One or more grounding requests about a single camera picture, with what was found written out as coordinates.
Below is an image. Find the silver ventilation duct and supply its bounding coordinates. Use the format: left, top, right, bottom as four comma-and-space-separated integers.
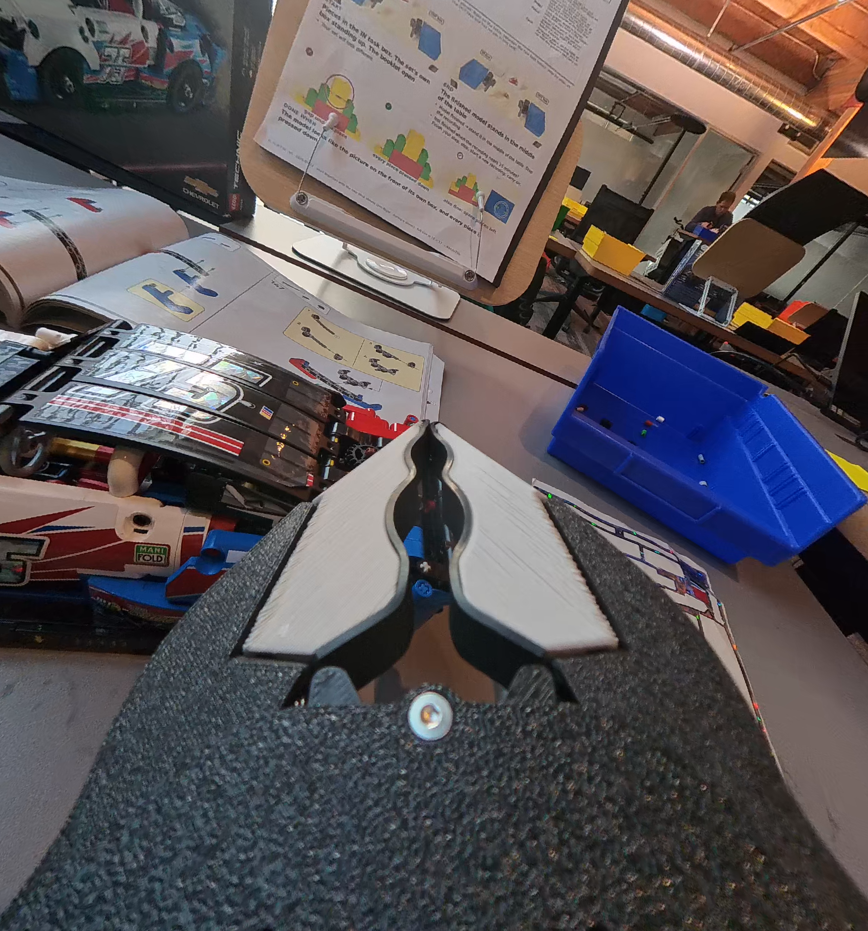
619, 3, 824, 125

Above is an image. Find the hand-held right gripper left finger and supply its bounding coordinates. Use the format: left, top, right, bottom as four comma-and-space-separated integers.
242, 419, 431, 682

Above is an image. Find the black angled panel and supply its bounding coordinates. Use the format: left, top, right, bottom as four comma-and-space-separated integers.
747, 169, 868, 247

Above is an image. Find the background wooden workbench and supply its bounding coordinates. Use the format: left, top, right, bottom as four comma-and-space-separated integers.
547, 233, 835, 386

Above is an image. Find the black toy set box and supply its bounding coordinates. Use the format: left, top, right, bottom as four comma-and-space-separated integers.
0, 0, 271, 219

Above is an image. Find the toy brick race car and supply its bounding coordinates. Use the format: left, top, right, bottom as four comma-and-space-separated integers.
0, 320, 453, 648

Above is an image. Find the printed instruction sheet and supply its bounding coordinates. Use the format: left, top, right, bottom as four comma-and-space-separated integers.
254, 0, 630, 286

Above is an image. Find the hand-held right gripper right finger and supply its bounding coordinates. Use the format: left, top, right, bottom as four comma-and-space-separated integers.
433, 422, 620, 686

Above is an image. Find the white stand base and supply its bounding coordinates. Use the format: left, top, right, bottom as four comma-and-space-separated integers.
290, 191, 482, 321

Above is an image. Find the blue plastic bin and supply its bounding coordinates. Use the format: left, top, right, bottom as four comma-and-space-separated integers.
548, 305, 868, 567

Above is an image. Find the yellow notepad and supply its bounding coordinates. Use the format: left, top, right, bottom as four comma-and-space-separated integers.
827, 449, 868, 508

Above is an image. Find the sticker sheet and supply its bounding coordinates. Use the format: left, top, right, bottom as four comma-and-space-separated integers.
532, 479, 766, 736

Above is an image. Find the open building instruction booklet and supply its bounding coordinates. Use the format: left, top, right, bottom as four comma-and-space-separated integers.
0, 163, 446, 430

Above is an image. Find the brown display board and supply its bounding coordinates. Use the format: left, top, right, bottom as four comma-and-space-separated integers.
692, 217, 806, 301

